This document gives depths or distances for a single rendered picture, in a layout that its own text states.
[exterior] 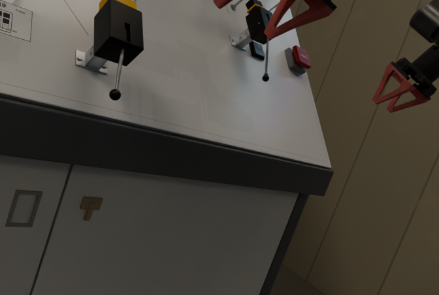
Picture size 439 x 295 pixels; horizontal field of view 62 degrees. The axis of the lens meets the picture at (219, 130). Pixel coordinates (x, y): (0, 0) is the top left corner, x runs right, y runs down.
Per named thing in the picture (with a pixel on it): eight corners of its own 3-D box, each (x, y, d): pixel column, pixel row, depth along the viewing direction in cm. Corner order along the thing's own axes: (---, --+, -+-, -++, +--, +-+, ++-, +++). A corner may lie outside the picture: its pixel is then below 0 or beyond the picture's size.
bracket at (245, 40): (231, 45, 78) (248, 32, 75) (228, 36, 79) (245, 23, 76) (245, 51, 81) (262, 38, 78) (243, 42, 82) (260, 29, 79)
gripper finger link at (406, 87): (360, 88, 76) (397, 55, 72) (372, 95, 82) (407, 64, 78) (381, 111, 73) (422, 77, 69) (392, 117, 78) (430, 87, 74)
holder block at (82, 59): (72, 117, 46) (110, 81, 40) (75, 39, 51) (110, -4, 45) (106, 124, 49) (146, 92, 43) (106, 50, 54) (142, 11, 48)
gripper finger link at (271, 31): (230, 4, 44) (285, -63, 40) (263, 26, 49) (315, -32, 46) (257, 40, 41) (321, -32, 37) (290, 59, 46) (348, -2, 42)
